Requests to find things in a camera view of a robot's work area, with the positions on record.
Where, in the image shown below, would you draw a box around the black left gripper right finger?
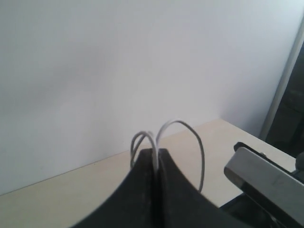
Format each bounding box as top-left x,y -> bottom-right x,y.
159,149 -> 235,228

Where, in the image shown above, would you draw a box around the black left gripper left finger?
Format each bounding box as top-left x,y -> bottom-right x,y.
73,149 -> 154,228

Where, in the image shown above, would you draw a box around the white wired earphones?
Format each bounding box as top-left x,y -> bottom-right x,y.
130,120 -> 205,192

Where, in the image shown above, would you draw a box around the grey metal frame post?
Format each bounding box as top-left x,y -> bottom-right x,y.
259,19 -> 304,141

